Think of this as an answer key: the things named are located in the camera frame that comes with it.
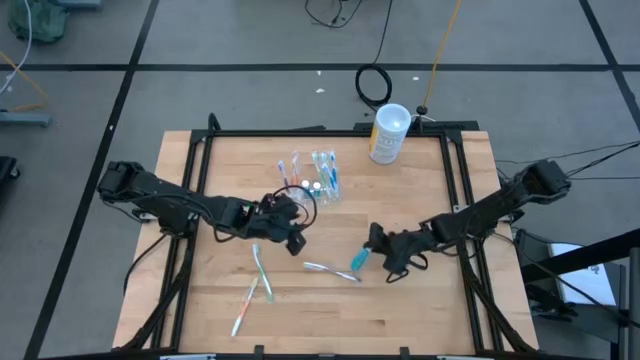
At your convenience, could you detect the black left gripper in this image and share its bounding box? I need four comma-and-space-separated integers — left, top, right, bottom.
247, 197, 308, 257

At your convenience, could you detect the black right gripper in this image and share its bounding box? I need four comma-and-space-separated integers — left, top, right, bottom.
368, 222, 436, 271

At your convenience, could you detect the teal toothbrush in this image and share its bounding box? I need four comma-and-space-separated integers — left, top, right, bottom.
350, 246, 372, 272

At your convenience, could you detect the purple toothbrush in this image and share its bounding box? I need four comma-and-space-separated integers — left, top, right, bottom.
277, 159, 292, 190
302, 260, 363, 284

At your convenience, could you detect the blue toothbrush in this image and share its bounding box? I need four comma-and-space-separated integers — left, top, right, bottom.
327, 149, 341, 194

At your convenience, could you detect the clear acrylic organizer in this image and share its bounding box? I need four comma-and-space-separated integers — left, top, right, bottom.
277, 149, 344, 206

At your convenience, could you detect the white wipes canister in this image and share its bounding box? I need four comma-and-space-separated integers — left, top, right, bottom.
368, 103, 412, 166

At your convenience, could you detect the black cart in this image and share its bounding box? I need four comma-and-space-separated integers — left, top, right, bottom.
514, 227, 640, 360

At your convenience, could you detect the white paper sheet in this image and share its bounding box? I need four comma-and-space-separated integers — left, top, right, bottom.
548, 243, 620, 307

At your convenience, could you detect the grey floor base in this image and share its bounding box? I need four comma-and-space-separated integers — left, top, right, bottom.
0, 110, 53, 129

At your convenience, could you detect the black floor object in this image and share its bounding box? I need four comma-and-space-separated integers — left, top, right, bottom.
0, 155, 22, 197

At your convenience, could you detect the green bag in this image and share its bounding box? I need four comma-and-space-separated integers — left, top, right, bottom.
7, 0, 70, 45

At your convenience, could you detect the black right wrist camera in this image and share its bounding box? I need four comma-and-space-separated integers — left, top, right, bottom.
394, 230, 424, 254

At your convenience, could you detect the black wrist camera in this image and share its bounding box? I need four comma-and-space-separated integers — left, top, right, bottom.
394, 230, 424, 254
262, 195, 296, 221

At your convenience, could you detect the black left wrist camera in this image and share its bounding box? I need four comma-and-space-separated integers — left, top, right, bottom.
262, 195, 296, 221

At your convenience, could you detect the black left camera cable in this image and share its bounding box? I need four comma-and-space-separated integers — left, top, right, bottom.
272, 183, 320, 232

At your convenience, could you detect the black camera cable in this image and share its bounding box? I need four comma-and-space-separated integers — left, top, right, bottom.
272, 183, 320, 232
383, 252, 430, 285

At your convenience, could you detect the black right camera cable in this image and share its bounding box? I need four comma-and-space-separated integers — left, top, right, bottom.
383, 252, 430, 285

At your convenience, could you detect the black aluminium table frame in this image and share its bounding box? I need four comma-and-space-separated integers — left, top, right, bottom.
112, 112, 539, 360

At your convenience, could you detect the black cable with coil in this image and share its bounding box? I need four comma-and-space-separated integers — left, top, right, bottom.
353, 0, 395, 112

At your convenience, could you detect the yellow hanging cable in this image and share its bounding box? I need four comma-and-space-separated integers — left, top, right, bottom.
422, 0, 463, 109

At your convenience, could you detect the black floor cable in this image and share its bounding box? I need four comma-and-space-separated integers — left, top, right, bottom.
303, 0, 365, 30

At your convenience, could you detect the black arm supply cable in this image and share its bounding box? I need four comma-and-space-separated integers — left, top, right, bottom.
494, 141, 640, 182

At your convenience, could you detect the orange floor cable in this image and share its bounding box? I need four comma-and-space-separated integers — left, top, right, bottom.
0, 49, 50, 114

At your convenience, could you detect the white floor cable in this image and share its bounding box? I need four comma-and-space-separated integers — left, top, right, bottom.
0, 0, 34, 96

